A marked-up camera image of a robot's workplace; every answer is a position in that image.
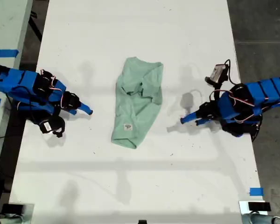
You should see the pale green T-shirt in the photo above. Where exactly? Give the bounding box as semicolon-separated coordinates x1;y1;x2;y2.
111;56;164;150

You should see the long blue tape strip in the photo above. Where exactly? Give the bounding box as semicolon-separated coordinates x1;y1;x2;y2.
0;49;20;58

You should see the blue tape patch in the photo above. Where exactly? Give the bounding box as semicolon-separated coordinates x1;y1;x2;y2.
249;187;264;196

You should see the white mounting plate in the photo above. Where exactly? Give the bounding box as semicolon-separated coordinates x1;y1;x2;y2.
238;200;273;213

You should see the small black box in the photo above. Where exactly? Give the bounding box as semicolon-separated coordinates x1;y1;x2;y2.
248;202;271;211
1;204;23;213

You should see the black camera box white label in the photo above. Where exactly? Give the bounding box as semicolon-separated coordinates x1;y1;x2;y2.
38;120;54;135

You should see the grey and black camera box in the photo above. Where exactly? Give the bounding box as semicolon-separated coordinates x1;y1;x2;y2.
204;64;229;84

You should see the black camera cable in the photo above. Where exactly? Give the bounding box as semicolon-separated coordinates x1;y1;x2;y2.
224;58;242;86

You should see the black arm base cable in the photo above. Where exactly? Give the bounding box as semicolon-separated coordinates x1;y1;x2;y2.
251;116;263;142

